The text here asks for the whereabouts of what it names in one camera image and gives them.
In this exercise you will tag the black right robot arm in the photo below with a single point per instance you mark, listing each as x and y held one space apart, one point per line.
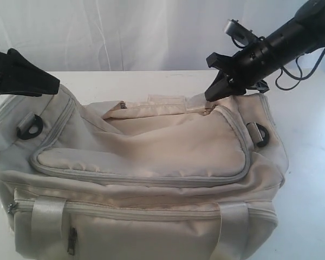
303 34

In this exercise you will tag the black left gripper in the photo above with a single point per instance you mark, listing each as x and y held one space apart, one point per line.
25 78

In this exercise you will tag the white curtain backdrop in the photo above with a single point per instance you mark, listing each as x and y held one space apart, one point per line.
131 35

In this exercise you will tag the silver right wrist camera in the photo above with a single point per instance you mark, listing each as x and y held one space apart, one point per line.
240 36

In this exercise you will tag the beige fabric duffel bag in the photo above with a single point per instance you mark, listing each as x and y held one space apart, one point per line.
167 178

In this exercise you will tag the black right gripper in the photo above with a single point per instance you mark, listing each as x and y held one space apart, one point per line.
245 70

